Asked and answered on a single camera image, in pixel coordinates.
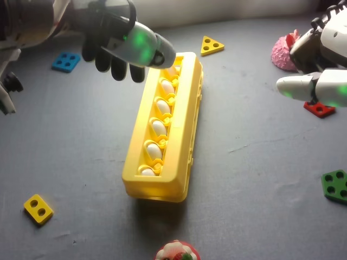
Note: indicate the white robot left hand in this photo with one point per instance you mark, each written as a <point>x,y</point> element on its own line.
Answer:
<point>141,46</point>

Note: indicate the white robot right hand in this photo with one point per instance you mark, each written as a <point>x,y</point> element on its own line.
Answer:
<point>333,35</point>

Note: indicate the yellow egg carton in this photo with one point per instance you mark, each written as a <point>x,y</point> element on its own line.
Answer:
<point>179,116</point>

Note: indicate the pink toy cake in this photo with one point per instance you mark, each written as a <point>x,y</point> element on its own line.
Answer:
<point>280,54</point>

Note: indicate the yellow triangle holed block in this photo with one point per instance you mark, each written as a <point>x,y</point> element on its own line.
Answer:
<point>211,53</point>

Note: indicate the red holed block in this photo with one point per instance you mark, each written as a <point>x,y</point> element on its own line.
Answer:
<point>310,107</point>

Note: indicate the blue square holed block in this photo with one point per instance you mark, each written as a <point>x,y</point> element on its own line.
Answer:
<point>65,61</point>

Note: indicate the white backdrop sheet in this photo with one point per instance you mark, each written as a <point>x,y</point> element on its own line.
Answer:
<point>217,9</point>

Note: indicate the green pentagon holed block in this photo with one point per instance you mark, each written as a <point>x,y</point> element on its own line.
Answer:
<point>335,182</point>

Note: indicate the grey table cloth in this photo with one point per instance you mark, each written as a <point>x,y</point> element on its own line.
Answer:
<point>257,176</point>

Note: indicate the yellow rectangular holed block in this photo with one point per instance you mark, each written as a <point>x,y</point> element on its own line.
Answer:
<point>38,206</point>

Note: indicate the strawberry cream toy cake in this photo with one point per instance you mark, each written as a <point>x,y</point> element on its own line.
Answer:
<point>170,249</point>

